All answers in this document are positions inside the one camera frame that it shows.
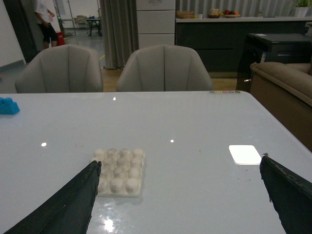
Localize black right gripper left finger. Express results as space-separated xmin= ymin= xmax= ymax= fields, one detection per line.
xmin=6 ymin=161 xmax=101 ymax=234

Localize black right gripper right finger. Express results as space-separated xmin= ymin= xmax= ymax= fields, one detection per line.
xmin=259 ymin=156 xmax=312 ymax=234

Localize blue toy block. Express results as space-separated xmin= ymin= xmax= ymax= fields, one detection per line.
xmin=0 ymin=97 xmax=20 ymax=115

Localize tan sofa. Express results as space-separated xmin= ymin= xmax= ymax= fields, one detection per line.
xmin=250 ymin=62 xmax=312 ymax=150

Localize coloured dot sticker strip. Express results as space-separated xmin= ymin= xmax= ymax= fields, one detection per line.
xmin=209 ymin=90 xmax=241 ymax=94

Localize grey left armchair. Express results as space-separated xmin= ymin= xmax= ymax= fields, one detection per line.
xmin=15 ymin=44 xmax=103 ymax=93

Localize grey armchair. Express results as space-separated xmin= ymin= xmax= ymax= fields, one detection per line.
xmin=15 ymin=44 xmax=103 ymax=93
xmin=117 ymin=44 xmax=213 ymax=92

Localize black appliance box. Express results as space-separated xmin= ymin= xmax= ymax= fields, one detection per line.
xmin=236 ymin=33 xmax=312 ymax=92

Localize red bin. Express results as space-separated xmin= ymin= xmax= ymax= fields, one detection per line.
xmin=57 ymin=31 xmax=65 ymax=46

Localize dark kitchen counter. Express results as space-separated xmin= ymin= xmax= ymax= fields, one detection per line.
xmin=175 ymin=17 xmax=312 ymax=73

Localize grey right armchair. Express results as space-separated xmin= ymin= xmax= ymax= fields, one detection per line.
xmin=117 ymin=44 xmax=213 ymax=92

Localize potted plant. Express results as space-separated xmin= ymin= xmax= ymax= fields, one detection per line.
xmin=294 ymin=0 xmax=312 ymax=17

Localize fruit plate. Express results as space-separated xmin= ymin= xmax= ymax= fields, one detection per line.
xmin=223 ymin=10 xmax=240 ymax=18

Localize bread bowl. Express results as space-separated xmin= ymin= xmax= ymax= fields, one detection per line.
xmin=207 ymin=8 xmax=222 ymax=19

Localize grey curtain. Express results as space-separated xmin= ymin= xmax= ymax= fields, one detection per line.
xmin=99 ymin=0 xmax=138 ymax=69

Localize person in white shirt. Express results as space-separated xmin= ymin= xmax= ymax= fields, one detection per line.
xmin=34 ymin=0 xmax=58 ymax=49

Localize white drawer cabinet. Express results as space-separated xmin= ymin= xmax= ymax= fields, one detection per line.
xmin=136 ymin=0 xmax=176 ymax=49

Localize wicker basket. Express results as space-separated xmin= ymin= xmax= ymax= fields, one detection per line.
xmin=177 ymin=10 xmax=194 ymax=19

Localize white studded base plate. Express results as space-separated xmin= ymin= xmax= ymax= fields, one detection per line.
xmin=90 ymin=148 xmax=145 ymax=197

